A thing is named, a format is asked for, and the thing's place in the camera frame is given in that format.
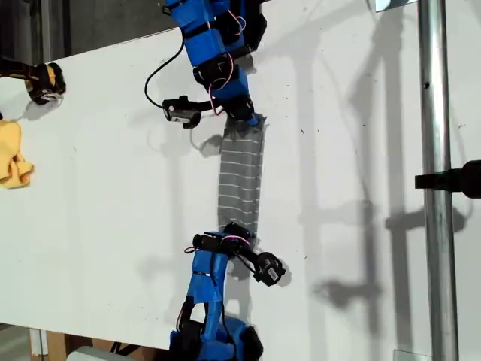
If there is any grey white-striped towel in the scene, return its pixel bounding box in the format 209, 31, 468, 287
216, 114, 269, 246

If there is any brown cardboard box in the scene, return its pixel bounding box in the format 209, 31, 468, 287
47, 330, 170, 361

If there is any black camera stalk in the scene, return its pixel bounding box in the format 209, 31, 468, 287
197, 100, 228, 114
234, 250, 261, 274

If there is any black camera cable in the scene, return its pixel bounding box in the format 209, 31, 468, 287
144, 32, 187, 111

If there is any black camera box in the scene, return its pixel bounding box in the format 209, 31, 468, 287
253, 252, 287, 288
162, 95, 203, 130

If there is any black clamp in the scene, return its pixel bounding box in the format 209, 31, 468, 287
414, 159, 481, 200

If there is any white table leg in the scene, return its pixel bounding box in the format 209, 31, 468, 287
29, 329, 50, 356

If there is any steel post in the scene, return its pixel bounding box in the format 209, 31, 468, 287
416, 0, 460, 361

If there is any yellow cloth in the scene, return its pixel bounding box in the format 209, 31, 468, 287
0, 120, 35, 190

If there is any white plastic container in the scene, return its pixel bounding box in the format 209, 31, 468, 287
67, 345, 118, 361

